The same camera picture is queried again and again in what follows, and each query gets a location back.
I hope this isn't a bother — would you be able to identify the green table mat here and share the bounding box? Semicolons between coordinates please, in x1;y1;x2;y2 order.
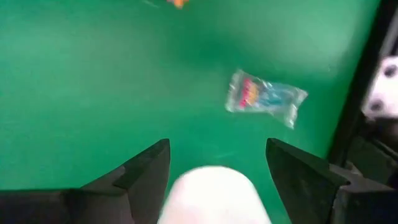
0;0;382;224

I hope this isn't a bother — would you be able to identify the clear bag multicolour candy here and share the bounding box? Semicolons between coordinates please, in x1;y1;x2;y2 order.
224;68;309;130

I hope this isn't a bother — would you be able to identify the silver mounting bracket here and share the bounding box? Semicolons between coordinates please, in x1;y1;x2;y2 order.
360;55;398;121

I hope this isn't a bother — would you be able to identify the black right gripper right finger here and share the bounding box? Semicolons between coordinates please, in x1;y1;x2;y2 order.
266;138;398;224

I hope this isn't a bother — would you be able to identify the red candy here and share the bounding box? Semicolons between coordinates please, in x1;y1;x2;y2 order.
166;0;190;9

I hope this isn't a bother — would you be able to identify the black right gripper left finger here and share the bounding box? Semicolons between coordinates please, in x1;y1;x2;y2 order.
0;139;171;224

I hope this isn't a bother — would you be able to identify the black table frame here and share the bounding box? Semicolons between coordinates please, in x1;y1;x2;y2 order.
326;0;398;187

